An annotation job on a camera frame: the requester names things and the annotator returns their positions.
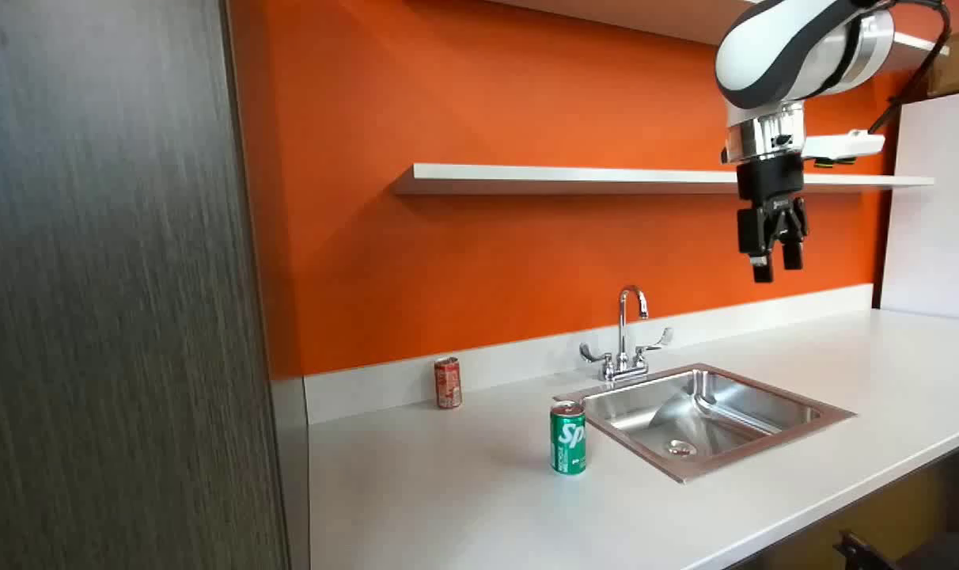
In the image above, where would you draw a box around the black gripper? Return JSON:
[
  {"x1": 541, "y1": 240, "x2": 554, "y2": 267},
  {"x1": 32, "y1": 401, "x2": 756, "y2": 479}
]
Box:
[{"x1": 739, "y1": 150, "x2": 808, "y2": 281}]

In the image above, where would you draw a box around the green Sprite can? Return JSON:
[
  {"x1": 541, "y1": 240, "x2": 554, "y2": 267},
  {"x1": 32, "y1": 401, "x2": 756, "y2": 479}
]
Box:
[{"x1": 551, "y1": 401, "x2": 584, "y2": 473}]

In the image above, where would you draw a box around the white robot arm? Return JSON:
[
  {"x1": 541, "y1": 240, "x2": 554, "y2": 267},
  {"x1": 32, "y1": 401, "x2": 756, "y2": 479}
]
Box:
[{"x1": 714, "y1": 0, "x2": 954, "y2": 281}]

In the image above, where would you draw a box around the red soda can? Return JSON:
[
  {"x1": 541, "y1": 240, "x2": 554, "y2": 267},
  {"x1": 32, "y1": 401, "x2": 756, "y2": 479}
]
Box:
[{"x1": 434, "y1": 356, "x2": 461, "y2": 407}]

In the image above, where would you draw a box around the white board panel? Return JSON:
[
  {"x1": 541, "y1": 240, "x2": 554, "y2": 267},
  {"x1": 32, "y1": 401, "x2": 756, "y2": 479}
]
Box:
[{"x1": 879, "y1": 93, "x2": 959, "y2": 317}]

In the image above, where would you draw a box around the stainless steel sink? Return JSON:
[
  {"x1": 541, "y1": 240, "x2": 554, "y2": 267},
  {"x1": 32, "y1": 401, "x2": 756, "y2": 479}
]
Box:
[{"x1": 562, "y1": 363, "x2": 849, "y2": 481}]

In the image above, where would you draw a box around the chrome faucet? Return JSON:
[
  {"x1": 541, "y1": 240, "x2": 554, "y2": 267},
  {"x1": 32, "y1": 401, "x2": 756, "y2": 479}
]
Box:
[{"x1": 579, "y1": 284, "x2": 674, "y2": 382}]

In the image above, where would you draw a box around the dark wood cabinet panel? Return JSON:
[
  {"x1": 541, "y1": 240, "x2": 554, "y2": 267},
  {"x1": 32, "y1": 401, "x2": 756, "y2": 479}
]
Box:
[{"x1": 0, "y1": 0, "x2": 290, "y2": 570}]

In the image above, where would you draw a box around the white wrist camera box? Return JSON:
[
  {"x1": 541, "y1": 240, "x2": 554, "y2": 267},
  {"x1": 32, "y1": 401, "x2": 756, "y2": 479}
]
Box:
[{"x1": 805, "y1": 128, "x2": 887, "y2": 165}]

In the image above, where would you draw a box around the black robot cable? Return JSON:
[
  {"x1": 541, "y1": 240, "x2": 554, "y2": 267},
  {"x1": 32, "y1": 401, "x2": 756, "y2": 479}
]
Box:
[{"x1": 866, "y1": 0, "x2": 957, "y2": 137}]

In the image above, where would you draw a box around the white wall shelf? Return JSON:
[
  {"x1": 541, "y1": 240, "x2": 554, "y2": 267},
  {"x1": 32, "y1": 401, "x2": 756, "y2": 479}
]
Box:
[{"x1": 388, "y1": 157, "x2": 937, "y2": 198}]

